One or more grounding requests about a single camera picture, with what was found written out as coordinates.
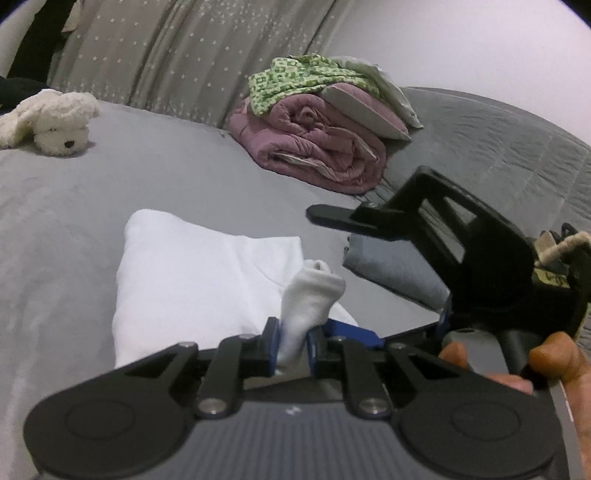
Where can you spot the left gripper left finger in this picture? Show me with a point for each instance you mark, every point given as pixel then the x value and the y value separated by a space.
pixel 127 421

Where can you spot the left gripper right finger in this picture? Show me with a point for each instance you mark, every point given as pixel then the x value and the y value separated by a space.
pixel 455 422

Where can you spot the white Pooh sweatshirt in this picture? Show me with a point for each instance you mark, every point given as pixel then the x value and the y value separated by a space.
pixel 180 282

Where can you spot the person's right hand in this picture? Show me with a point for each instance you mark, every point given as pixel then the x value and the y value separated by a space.
pixel 558 358

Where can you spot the grey bed blanket roll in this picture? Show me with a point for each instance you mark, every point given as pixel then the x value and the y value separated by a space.
pixel 530 171

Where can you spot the folded grey garment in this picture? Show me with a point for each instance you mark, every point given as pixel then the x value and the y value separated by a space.
pixel 397 266

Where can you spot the mauve and cream pillow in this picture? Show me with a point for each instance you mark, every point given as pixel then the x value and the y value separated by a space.
pixel 388 114

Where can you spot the folded mauve comforter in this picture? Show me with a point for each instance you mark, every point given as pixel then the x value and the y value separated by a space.
pixel 306 138

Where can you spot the green patterned cloth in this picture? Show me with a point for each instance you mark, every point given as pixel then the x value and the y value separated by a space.
pixel 308 74

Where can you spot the white plush dog toy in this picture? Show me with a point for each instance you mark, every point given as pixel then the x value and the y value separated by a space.
pixel 56 122

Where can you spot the black garment on bed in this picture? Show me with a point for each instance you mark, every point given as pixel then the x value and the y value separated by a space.
pixel 15 90

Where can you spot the grey dotted curtain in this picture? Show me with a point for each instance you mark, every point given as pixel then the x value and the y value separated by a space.
pixel 187 59

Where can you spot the black hanging garment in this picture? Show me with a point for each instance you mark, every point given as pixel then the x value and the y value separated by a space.
pixel 34 55

